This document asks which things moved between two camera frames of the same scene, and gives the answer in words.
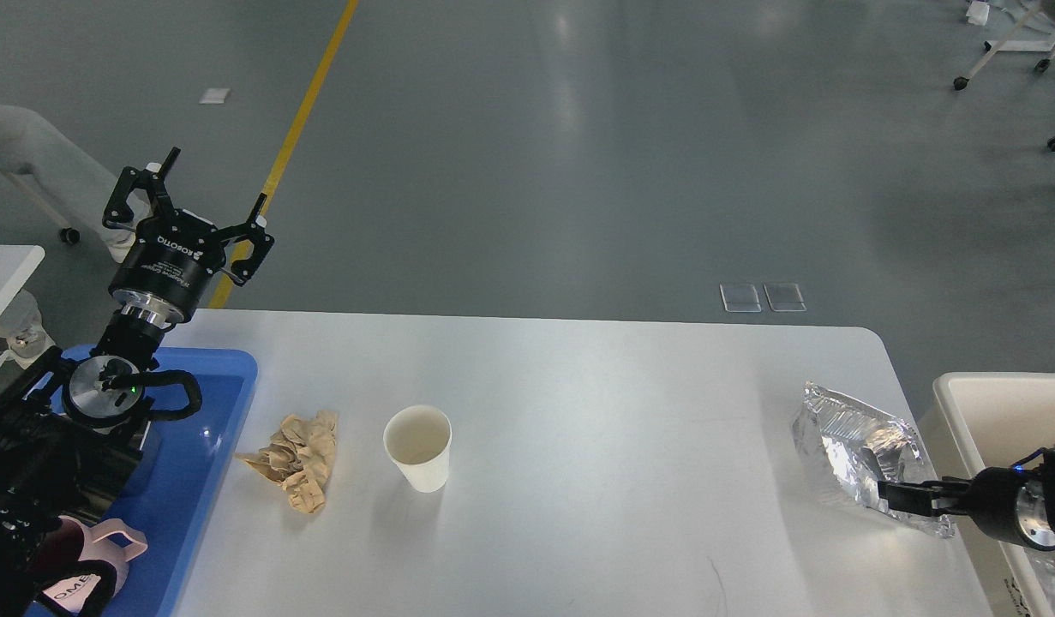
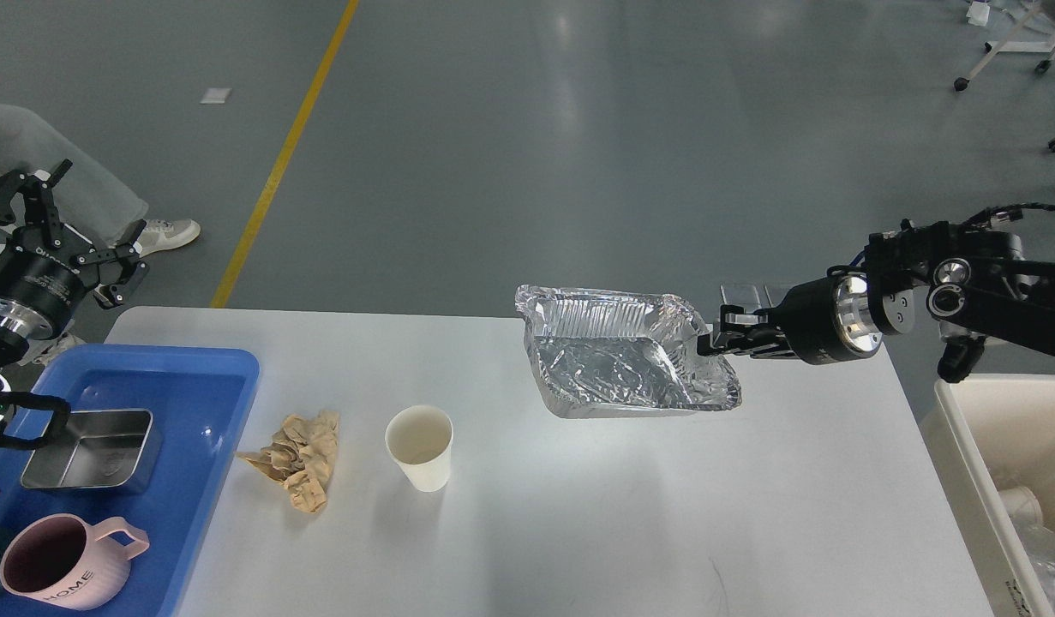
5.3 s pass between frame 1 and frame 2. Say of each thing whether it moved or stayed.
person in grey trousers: stayed
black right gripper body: moved
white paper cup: stayed
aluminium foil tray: moved
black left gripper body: moved
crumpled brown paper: stayed
